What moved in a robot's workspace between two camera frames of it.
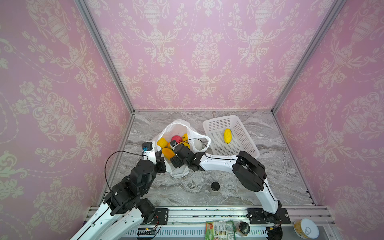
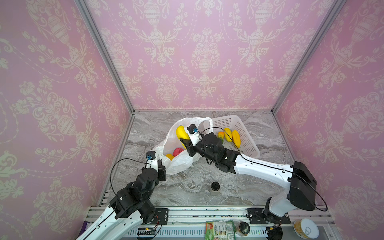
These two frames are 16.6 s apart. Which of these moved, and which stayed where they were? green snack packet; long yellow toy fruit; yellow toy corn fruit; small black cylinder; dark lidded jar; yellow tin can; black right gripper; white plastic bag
Moved: white plastic bag; black right gripper; long yellow toy fruit
Stayed: green snack packet; yellow toy corn fruit; small black cylinder; yellow tin can; dark lidded jar
